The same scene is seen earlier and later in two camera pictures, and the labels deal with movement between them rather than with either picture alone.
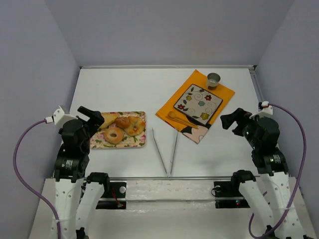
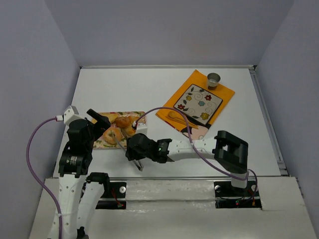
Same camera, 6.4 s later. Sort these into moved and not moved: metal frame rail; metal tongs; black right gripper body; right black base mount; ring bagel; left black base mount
Moved: black right gripper body; metal tongs
Not moved: metal frame rail; left black base mount; ring bagel; right black base mount
